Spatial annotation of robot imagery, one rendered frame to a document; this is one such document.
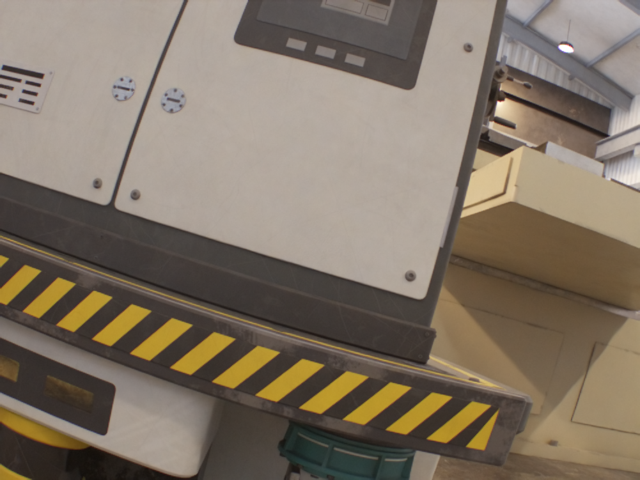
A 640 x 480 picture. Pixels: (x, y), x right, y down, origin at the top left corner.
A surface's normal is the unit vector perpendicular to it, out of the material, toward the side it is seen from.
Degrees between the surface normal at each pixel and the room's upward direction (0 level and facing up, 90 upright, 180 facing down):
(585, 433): 90
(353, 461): 90
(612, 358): 90
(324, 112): 90
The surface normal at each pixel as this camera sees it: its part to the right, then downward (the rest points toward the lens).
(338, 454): -0.18, -0.13
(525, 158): 0.08, -0.05
